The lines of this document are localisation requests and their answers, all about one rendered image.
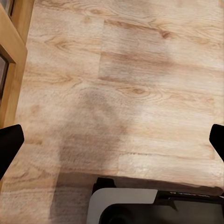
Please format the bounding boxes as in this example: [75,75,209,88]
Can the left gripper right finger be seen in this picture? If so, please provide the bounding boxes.
[209,124,224,161]

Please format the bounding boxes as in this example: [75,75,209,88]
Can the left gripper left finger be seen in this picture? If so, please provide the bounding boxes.
[0,124,24,180]

